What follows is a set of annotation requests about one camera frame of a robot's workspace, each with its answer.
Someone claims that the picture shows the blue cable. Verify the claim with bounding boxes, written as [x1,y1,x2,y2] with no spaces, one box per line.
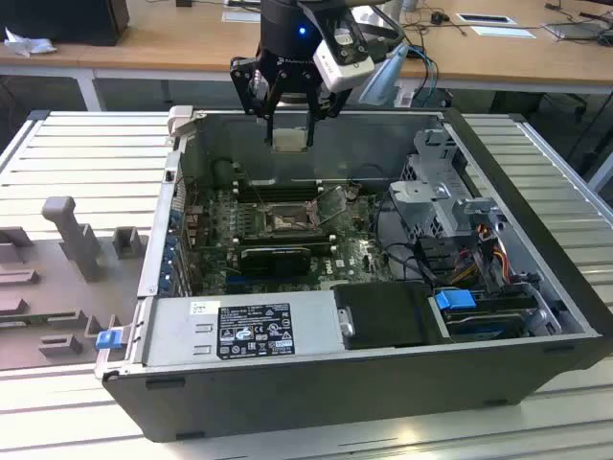
[406,45,440,104]

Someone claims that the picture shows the pale blue teach pendant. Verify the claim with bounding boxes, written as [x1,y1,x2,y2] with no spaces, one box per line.
[358,41,412,109]

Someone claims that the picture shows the grey power supply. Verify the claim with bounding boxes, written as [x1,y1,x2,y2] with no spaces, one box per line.
[143,289,346,368]

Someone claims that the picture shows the blue case latch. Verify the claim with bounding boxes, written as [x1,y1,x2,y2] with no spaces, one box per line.
[95,329,122,350]

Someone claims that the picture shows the light grey case latch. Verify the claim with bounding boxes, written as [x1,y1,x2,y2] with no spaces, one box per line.
[167,105,195,145]

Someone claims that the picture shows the grey tablet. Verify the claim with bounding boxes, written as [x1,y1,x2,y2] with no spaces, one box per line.
[540,21,609,42]

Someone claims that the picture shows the crumpled white paper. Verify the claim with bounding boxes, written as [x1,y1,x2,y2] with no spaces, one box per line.
[3,26,57,58]

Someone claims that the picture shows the green RAM stick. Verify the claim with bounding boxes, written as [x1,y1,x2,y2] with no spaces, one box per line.
[0,311,80,333]

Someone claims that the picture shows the black camera cable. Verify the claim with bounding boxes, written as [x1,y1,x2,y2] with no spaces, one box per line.
[352,13,408,63]

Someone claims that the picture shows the thin metal locking lever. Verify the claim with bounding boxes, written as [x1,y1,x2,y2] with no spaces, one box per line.
[246,175,272,215]
[319,208,351,235]

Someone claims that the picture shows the white paper sheet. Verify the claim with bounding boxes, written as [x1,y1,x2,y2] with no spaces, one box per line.
[222,8,263,23]
[471,24,540,39]

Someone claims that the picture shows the black cylinder component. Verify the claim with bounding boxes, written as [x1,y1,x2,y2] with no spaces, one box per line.
[213,159,235,189]

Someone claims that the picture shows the black plastic shroud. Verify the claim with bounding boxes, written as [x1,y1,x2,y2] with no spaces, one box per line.
[332,282,451,351]

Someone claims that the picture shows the black RAM slot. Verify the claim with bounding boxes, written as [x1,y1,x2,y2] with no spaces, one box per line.
[238,184,323,193]
[238,240,333,249]
[238,179,323,187]
[237,236,330,244]
[238,243,336,255]
[238,190,323,197]
[238,195,324,203]
[237,232,327,240]

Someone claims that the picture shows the yellow red power wires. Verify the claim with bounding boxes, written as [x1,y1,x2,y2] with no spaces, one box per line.
[452,239,511,284]

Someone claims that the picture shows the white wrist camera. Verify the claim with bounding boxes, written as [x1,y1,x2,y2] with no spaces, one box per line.
[313,21,375,93]

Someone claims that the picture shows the metal drive cage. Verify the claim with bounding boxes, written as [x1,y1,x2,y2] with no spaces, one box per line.
[387,128,509,241]

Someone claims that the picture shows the green motherboard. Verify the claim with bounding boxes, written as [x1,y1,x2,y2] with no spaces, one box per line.
[184,184,413,296]

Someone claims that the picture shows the metal socket cover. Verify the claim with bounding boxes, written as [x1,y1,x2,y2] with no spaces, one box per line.
[315,184,348,226]

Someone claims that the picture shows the hard disk in blue carrier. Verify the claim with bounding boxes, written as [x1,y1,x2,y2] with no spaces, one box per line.
[428,287,537,344]

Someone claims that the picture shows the open black PC case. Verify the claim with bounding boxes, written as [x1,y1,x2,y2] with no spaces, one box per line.
[94,105,605,445]

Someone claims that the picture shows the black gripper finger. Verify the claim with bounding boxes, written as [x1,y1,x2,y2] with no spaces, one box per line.
[228,56,279,146]
[304,71,354,149]

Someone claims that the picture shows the CPU socket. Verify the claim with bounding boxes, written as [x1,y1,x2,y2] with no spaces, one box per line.
[261,200,321,237]

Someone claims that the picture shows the silver CPU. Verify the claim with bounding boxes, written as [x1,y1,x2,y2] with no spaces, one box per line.
[270,126,308,154]

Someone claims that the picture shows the black graphics card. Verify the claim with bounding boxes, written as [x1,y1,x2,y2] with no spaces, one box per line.
[238,246,311,277]

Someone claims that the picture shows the white desk cable hatch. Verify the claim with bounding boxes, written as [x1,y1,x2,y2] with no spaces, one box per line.
[454,11,516,25]

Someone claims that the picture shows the grey parts rack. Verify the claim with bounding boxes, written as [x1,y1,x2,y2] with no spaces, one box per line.
[0,195,148,373]

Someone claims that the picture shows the black box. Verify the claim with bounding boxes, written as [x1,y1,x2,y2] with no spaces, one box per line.
[0,0,130,47]

